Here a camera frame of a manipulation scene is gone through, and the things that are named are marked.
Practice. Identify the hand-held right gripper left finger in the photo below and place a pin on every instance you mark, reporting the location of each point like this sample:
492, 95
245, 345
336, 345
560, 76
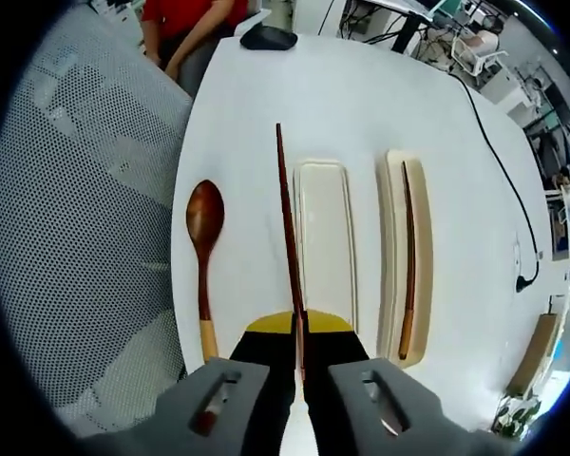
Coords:
261, 380

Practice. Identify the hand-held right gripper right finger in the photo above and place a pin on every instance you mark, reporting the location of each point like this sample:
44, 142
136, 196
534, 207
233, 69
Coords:
337, 380

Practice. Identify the beige cutlery case base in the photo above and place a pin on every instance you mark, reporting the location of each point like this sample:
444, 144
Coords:
389, 266

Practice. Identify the brown wooden chopstick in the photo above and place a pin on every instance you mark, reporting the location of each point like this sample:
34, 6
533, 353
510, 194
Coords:
287, 214
411, 266

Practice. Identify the transparent cutlery case lid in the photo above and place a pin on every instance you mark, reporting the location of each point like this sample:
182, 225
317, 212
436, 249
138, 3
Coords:
325, 237

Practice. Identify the brown wooden spoon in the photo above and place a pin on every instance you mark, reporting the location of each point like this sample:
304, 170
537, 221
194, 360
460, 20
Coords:
205, 214

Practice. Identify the green potted plant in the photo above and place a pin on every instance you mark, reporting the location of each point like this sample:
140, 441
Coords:
518, 413

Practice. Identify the brown cardboard box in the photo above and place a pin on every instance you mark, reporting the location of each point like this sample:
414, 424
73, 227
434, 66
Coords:
534, 354

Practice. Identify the grey mesh office chair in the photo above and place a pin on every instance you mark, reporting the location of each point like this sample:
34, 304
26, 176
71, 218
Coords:
85, 214

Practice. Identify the black computer mouse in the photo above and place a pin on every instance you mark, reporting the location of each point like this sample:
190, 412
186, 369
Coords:
268, 38

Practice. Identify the white office chair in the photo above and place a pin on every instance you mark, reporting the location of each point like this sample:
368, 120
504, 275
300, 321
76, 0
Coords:
477, 52

